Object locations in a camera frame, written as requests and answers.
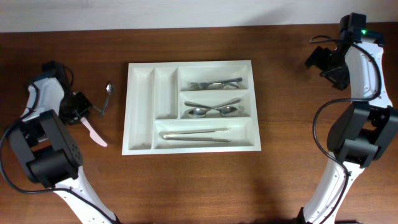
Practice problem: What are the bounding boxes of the large steel spoon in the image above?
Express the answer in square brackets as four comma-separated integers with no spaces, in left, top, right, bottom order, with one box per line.
[184,98,241,118]
[184,101,239,118]

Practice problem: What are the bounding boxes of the left black cable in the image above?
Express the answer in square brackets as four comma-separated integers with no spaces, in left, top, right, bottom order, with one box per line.
[0,62,118,224]

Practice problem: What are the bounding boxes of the white plastic cutlery tray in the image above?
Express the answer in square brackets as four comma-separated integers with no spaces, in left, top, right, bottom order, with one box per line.
[122,60,261,156]

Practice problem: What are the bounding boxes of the small steel teaspoon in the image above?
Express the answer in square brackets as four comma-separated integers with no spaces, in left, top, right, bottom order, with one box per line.
[99,82,115,119]

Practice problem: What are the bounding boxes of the steel fork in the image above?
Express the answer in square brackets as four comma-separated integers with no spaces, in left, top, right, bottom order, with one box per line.
[207,83,241,90]
[189,77,243,90]

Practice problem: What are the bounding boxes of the black cable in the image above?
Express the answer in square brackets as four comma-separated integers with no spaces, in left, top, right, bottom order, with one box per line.
[0,62,118,224]
[309,34,383,224]

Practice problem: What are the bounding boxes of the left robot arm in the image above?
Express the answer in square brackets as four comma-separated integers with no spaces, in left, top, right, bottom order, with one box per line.
[1,61,119,223]

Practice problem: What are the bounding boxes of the right black cable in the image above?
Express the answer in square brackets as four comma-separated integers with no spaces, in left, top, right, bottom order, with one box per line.
[309,34,383,224]

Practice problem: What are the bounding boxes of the pink plastic knife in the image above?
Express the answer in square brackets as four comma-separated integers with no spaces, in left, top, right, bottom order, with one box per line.
[80,117,108,147]

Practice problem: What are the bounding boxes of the steel kitchen tongs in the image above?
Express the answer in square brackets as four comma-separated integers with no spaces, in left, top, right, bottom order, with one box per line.
[159,128,231,142]

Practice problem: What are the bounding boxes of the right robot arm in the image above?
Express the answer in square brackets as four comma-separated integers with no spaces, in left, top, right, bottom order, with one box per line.
[294,12,397,223]

